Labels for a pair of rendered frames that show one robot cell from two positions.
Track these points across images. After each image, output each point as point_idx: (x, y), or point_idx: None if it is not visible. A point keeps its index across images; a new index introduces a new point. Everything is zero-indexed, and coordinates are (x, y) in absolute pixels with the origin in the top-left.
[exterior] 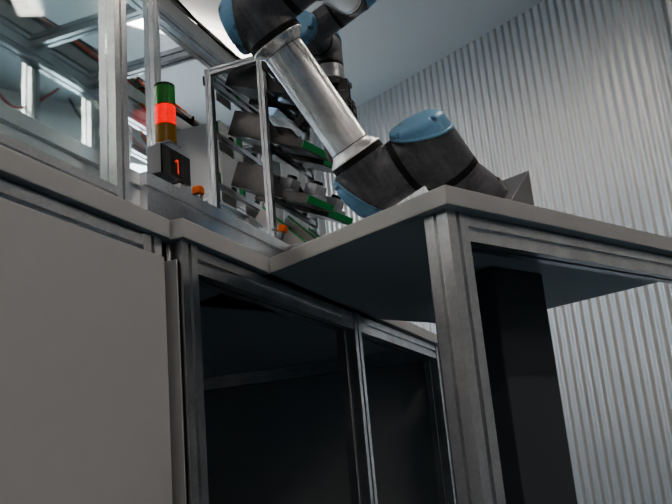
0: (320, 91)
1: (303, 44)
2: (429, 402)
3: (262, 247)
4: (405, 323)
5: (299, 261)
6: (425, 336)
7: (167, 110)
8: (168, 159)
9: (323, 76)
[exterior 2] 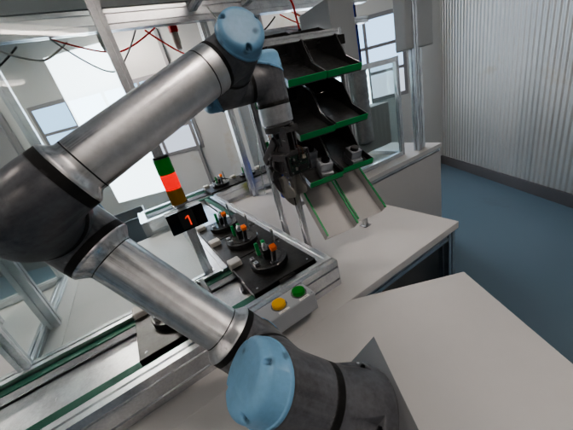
0: (151, 314)
1: (110, 268)
2: (440, 263)
3: (201, 357)
4: (396, 269)
5: None
6: (429, 247)
7: (164, 183)
8: (176, 223)
9: (147, 298)
